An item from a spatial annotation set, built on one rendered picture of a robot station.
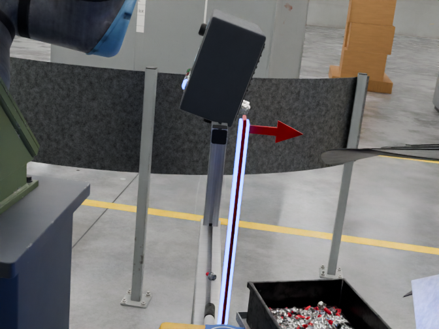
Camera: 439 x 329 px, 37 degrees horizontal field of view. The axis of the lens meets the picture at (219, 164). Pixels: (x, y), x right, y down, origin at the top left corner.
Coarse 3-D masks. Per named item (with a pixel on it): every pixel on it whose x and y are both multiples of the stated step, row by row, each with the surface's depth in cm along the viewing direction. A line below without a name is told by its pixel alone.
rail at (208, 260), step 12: (204, 228) 125; (216, 228) 126; (204, 240) 120; (216, 240) 121; (204, 252) 115; (216, 252) 116; (204, 264) 110; (216, 264) 111; (204, 276) 106; (204, 288) 102; (216, 288) 102; (204, 300) 98; (216, 300) 99; (216, 312) 95
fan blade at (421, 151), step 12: (408, 144) 72; (420, 144) 71; (432, 144) 70; (324, 156) 74; (336, 156) 74; (348, 156) 75; (360, 156) 77; (372, 156) 80; (396, 156) 61; (408, 156) 60; (420, 156) 61; (432, 156) 62
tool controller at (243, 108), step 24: (216, 24) 122; (240, 24) 126; (216, 48) 123; (240, 48) 123; (264, 48) 125; (192, 72) 124; (216, 72) 124; (240, 72) 124; (192, 96) 125; (216, 96) 125; (240, 96) 125; (216, 120) 127
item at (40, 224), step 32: (32, 192) 96; (64, 192) 97; (0, 224) 83; (32, 224) 84; (64, 224) 95; (0, 256) 75; (32, 256) 79; (64, 256) 97; (0, 288) 78; (32, 288) 85; (64, 288) 99; (0, 320) 79; (32, 320) 86; (64, 320) 101
